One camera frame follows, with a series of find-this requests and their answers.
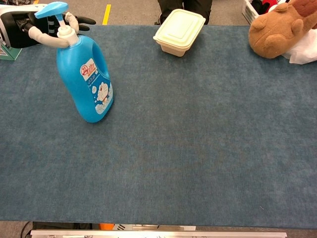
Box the red and black plush toy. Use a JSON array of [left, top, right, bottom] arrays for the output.
[[251, 0, 290, 14]]

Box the green cardboard product box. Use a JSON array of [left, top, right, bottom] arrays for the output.
[[0, 43, 23, 61]]

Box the brown plush toy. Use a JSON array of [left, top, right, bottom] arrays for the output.
[[248, 0, 317, 60]]

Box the black floor cable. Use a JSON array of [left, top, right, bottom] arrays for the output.
[[21, 221, 33, 238]]

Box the yellow floor tape strip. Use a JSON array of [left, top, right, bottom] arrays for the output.
[[102, 4, 112, 25]]

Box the left five-finger robot hand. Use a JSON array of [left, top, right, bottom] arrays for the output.
[[0, 4, 97, 49]]

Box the blue felt table cloth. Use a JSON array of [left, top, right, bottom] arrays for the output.
[[0, 24, 317, 229]]

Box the aluminium profile rail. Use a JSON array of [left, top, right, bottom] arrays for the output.
[[30, 230, 288, 238]]

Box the cream plastic lunch box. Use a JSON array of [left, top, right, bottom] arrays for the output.
[[153, 8, 207, 58]]

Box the white cardboard storage box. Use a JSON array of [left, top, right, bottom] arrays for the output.
[[242, 0, 261, 25]]

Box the person in black trousers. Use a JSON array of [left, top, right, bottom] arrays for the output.
[[158, 0, 213, 25]]

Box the blue detergent pump bottle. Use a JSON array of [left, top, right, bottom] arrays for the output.
[[34, 1, 114, 123]]

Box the white plastic bag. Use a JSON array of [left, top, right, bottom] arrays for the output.
[[282, 29, 317, 65]]

